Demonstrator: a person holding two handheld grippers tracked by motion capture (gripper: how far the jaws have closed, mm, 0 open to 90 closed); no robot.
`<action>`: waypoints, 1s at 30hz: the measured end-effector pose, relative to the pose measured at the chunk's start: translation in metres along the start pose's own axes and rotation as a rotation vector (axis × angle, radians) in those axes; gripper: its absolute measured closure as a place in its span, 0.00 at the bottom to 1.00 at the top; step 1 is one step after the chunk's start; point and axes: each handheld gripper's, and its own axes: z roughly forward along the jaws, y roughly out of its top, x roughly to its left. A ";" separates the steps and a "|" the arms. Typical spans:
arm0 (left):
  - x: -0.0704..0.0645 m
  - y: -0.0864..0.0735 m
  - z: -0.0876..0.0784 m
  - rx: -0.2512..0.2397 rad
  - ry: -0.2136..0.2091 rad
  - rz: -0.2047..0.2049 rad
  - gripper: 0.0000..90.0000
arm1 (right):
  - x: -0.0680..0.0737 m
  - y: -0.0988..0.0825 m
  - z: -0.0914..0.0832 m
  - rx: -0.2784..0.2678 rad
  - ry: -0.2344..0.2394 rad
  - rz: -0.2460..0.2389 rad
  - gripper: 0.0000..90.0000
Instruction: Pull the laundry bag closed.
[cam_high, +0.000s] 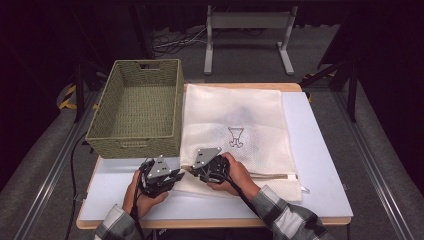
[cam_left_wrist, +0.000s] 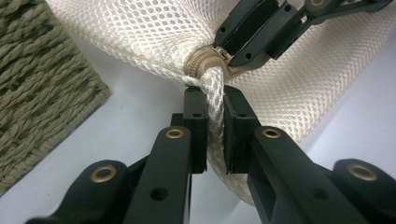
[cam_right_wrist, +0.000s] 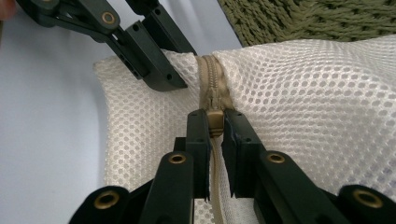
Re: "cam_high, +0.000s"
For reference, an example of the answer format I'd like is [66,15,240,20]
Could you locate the black stand leg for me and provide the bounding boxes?
[299,59,360,124]
[73,62,102,124]

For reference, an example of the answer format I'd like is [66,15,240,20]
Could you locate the aluminium floor rail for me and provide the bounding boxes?
[12,90,103,240]
[332,90,416,240]

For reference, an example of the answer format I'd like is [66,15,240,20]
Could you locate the right hand-held gripper cable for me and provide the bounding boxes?
[225,175,265,218]

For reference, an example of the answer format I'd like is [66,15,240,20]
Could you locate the white table mat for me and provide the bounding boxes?
[78,91,354,222]

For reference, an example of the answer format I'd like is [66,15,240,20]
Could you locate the green woven basket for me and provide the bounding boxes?
[85,58,185,160]

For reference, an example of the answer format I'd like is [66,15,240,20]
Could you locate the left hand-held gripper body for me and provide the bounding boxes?
[137,154,178,199]

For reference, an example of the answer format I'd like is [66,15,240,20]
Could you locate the person's right hand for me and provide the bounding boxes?
[206,151,262,202]

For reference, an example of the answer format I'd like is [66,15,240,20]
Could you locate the black floor cable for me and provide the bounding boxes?
[64,130,90,240]

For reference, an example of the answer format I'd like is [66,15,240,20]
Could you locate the left hand-held gripper cable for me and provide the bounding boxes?
[130,175,147,240]

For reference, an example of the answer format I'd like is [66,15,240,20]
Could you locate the yellow black striped tape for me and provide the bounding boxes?
[58,84,79,111]

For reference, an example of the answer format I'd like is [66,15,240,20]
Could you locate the grey metal stand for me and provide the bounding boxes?
[203,4,299,76]

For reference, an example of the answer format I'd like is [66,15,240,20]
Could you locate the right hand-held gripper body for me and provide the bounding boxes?
[191,146,232,185]

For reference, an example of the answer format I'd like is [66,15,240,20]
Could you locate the cream mesh laundry bag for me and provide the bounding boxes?
[173,83,312,203]

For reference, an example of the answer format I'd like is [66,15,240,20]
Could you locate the bundle of floor cables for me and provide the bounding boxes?
[152,27,208,57]

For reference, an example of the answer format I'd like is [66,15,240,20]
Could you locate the person's left hand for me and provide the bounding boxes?
[122,169,170,220]

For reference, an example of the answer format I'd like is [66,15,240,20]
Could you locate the hand-held gripper cable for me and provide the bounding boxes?
[130,175,147,240]
[225,175,265,218]

